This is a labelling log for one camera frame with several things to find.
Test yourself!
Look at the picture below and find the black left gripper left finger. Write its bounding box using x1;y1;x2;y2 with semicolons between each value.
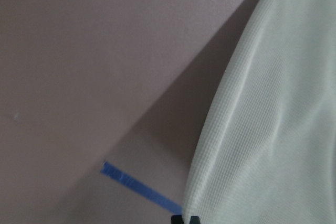
171;215;183;224

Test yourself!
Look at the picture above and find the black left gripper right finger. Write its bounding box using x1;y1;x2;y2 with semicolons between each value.
190;216;200;224

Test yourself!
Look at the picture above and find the olive green long-sleeve shirt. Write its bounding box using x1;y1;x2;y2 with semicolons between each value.
182;0;335;223

